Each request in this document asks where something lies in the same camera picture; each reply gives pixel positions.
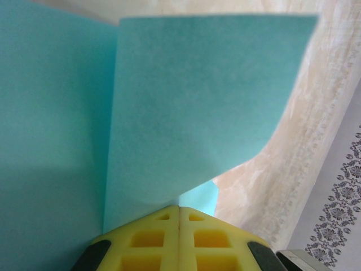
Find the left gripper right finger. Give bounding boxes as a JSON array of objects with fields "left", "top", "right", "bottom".
[{"left": 180, "top": 207, "right": 284, "bottom": 271}]

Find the aluminium side rail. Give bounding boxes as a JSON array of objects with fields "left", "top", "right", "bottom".
[{"left": 275, "top": 247, "right": 335, "bottom": 271}]

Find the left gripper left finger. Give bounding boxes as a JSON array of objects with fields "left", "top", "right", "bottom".
[{"left": 70, "top": 205, "right": 181, "bottom": 271}]

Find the light blue cloth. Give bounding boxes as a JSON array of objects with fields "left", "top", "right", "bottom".
[{"left": 0, "top": 0, "right": 321, "bottom": 235}]

